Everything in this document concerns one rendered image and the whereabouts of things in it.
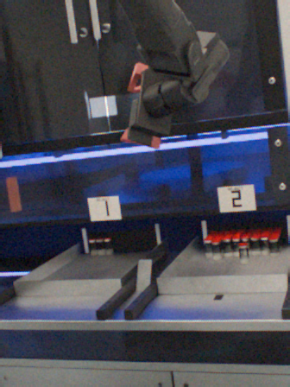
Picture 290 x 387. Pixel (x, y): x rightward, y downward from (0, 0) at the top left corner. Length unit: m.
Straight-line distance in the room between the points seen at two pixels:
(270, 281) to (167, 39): 0.53
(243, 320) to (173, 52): 0.47
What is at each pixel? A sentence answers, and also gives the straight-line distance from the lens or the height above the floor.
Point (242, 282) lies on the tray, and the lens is 1.14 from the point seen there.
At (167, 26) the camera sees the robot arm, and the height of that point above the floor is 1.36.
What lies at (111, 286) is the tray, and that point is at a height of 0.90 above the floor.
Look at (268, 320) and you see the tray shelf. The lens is 1.01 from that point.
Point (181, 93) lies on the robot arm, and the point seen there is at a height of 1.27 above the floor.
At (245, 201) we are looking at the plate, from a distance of 1.37.
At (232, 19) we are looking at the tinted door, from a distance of 1.37.
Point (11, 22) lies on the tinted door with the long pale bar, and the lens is 1.57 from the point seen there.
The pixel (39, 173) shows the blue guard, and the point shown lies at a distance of 1.54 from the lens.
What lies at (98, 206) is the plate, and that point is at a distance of 1.48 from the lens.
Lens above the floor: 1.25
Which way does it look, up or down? 9 degrees down
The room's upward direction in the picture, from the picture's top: 8 degrees counter-clockwise
